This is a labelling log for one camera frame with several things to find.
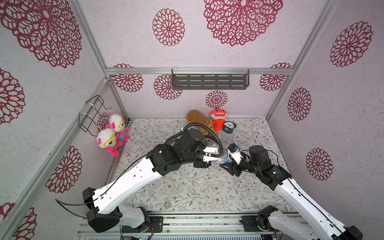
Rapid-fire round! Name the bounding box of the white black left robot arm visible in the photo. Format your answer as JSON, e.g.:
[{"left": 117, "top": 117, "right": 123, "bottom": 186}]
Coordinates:
[{"left": 83, "top": 129, "right": 223, "bottom": 233}]

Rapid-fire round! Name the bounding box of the teal alarm clock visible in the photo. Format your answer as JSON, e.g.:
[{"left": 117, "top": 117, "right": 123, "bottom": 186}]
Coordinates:
[{"left": 222, "top": 121, "right": 237, "bottom": 134}]

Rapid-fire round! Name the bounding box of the floral table mat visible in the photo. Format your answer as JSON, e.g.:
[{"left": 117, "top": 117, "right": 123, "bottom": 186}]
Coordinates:
[{"left": 116, "top": 119, "right": 294, "bottom": 212}]

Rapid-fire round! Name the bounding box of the white plush red striped shirt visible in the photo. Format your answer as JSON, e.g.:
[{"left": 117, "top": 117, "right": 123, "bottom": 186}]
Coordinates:
[{"left": 97, "top": 129, "right": 123, "bottom": 157}]

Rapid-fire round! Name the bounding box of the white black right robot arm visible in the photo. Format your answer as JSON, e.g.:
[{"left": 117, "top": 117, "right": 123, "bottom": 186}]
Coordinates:
[{"left": 220, "top": 144, "right": 363, "bottom": 240}]

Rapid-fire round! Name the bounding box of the red shark plush toy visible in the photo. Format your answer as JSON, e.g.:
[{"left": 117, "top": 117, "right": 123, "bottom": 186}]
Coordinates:
[{"left": 210, "top": 108, "right": 228, "bottom": 131}]

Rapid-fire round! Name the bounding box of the brown plush toy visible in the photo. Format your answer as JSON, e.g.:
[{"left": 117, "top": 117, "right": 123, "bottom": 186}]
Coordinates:
[{"left": 186, "top": 110, "right": 220, "bottom": 137}]

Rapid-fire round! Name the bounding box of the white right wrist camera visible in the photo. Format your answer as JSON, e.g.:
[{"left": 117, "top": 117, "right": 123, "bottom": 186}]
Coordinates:
[{"left": 227, "top": 143, "right": 243, "bottom": 165}]

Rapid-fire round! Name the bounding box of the black wire basket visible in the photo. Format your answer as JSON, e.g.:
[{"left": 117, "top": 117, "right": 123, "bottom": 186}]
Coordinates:
[{"left": 78, "top": 95, "right": 111, "bottom": 137}]

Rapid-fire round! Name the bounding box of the black left arm hose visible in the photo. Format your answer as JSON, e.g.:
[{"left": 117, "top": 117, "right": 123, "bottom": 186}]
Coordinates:
[{"left": 164, "top": 122, "right": 225, "bottom": 158}]

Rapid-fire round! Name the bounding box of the white plush blue dotted shirt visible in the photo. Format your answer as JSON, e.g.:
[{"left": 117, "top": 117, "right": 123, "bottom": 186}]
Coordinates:
[{"left": 106, "top": 113, "right": 130, "bottom": 141}]

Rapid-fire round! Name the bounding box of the grey wall shelf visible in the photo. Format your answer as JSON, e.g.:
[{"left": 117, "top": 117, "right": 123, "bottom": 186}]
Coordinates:
[{"left": 171, "top": 69, "right": 250, "bottom": 90}]

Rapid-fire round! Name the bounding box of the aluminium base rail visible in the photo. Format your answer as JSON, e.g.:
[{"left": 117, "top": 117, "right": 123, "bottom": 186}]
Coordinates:
[{"left": 75, "top": 212, "right": 281, "bottom": 240}]

